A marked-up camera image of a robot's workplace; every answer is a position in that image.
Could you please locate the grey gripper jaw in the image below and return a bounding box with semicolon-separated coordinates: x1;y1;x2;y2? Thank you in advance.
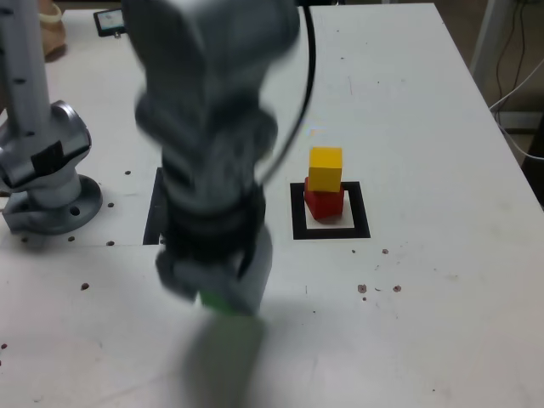
219;231;274;318
155;250;223;303

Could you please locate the green cube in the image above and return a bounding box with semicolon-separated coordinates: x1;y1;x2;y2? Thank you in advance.
197;287;256;319

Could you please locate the red cube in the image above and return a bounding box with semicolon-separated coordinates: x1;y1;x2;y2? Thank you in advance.
303;176;345;222

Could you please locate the yellow cube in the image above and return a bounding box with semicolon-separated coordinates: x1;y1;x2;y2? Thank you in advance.
307;146;343;193

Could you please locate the black tape square outline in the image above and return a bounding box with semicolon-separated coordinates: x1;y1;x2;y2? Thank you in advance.
289;181;371;240

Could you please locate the person's hand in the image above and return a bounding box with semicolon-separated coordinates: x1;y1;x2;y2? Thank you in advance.
39;3;68;61

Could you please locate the black tape strip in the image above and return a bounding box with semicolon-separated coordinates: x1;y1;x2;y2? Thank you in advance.
143;167;171;247

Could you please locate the black tablet device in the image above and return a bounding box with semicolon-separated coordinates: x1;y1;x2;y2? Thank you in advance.
93;8;129;38

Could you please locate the white cable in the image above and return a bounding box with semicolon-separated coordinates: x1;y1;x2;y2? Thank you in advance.
488;57;544;161

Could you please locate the white frame post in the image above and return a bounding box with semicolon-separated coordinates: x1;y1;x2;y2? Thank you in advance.
469;0;511;88

